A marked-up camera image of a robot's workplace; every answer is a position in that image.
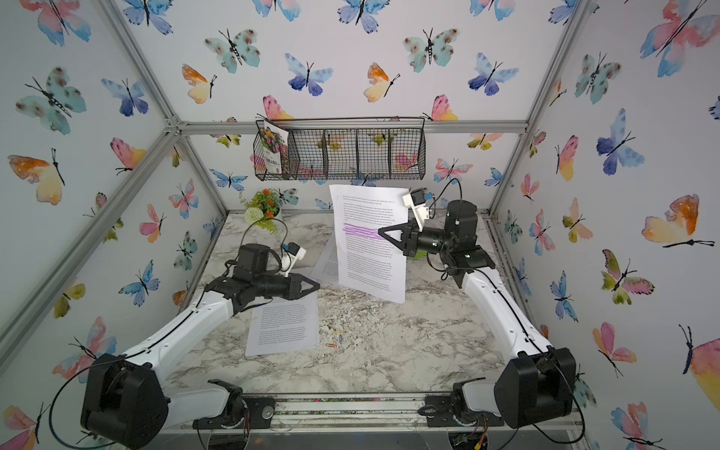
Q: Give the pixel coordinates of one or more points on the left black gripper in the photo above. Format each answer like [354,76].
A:
[293,286]

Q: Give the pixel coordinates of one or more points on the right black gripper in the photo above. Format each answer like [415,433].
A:
[413,237]

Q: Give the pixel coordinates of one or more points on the document with green highlight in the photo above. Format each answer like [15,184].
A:
[326,269]

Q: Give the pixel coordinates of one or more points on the document with purple highlight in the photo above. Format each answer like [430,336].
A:
[368,262]

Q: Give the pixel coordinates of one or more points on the plain text document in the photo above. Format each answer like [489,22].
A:
[284,326]

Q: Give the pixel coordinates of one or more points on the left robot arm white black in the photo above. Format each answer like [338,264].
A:
[124,400]

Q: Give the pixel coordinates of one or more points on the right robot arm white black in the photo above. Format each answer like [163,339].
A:
[538,380]

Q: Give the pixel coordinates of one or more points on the artificial flower plant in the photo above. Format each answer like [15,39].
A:
[262,209]

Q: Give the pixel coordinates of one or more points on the colourful seed packet booklet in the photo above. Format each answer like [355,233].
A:
[274,148]

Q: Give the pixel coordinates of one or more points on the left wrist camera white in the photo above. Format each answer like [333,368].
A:
[290,254]

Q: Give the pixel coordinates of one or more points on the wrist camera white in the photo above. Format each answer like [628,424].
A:
[290,254]
[417,202]

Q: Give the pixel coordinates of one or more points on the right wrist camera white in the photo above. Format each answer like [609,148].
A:
[417,202]

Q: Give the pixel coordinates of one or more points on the black wire basket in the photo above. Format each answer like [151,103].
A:
[348,149]

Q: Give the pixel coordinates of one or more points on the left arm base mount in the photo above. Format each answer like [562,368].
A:
[248,414]

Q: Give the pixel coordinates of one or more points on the aluminium front rail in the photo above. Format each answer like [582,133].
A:
[341,413]

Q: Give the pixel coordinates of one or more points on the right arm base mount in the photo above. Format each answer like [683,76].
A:
[446,411]

